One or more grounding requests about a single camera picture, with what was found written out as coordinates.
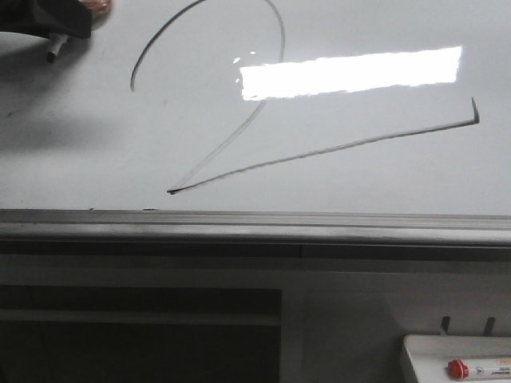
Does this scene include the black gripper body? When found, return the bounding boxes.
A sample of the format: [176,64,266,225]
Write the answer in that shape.
[1,0,93,39]

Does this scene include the white black whiteboard marker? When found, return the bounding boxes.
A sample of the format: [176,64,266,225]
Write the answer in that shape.
[46,34,69,64]

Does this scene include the red round magnet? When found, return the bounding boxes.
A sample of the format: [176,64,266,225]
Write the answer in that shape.
[80,0,113,18]

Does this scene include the grey aluminium whiteboard ledge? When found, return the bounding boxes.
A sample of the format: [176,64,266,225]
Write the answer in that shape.
[1,209,510,247]

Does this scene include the white whiteboard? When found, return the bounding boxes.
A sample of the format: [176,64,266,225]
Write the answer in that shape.
[1,1,510,215]

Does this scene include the red capped whiteboard marker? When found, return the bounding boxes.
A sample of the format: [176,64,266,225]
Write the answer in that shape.
[447,358,510,381]

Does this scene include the white plastic marker tray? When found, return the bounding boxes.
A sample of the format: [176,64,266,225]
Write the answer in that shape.
[400,317,510,382]

